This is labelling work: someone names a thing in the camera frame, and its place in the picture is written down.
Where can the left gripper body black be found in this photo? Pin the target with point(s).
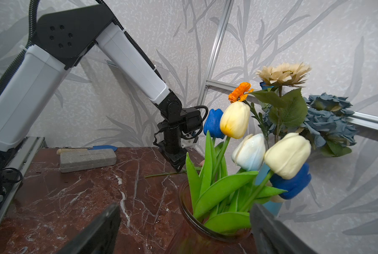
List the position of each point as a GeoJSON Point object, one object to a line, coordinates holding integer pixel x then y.
{"type": "Point", "coordinates": [170, 157]}

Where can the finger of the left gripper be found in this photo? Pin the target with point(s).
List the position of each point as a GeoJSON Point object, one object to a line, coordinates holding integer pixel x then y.
{"type": "Point", "coordinates": [179, 164]}

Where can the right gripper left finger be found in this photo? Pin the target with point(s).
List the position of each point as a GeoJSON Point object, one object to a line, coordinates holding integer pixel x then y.
{"type": "Point", "coordinates": [99, 236]}

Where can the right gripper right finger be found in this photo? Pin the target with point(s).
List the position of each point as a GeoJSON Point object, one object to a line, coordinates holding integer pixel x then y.
{"type": "Point", "coordinates": [271, 236]}

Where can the teal cylindrical vase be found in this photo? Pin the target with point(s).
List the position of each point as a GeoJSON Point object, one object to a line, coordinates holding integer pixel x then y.
{"type": "Point", "coordinates": [272, 207]}

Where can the blue tulip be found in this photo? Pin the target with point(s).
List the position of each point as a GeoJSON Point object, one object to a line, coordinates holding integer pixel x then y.
{"type": "Point", "coordinates": [215, 163]}
{"type": "Point", "coordinates": [292, 186]}

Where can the red glass vase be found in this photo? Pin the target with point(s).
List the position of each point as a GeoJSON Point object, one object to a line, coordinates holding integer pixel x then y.
{"type": "Point", "coordinates": [191, 237]}

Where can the white blue-tinted tulip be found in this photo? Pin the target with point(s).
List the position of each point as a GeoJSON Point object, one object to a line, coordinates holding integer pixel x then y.
{"type": "Point", "coordinates": [249, 155]}

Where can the pale yellow tulip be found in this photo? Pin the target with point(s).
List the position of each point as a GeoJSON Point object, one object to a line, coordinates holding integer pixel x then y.
{"type": "Point", "coordinates": [285, 158]}

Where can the orange marigold flower stem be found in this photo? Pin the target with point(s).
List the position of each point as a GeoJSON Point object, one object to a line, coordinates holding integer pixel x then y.
{"type": "Point", "coordinates": [240, 94]}

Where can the dark blue rose stem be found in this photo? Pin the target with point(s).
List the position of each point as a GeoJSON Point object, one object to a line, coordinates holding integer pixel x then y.
{"type": "Point", "coordinates": [265, 87]}

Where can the beige sunflower stem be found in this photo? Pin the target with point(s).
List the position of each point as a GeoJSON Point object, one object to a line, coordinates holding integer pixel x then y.
{"type": "Point", "coordinates": [284, 92]}

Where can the light blue rose bouquet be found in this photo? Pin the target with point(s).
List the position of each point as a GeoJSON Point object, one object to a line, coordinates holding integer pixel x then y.
{"type": "Point", "coordinates": [301, 124]}

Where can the blue hand shovel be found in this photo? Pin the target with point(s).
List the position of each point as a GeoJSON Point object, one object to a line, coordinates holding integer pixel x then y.
{"type": "Point", "coordinates": [62, 150]}

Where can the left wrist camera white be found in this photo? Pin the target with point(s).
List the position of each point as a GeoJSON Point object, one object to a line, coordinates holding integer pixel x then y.
{"type": "Point", "coordinates": [188, 140]}

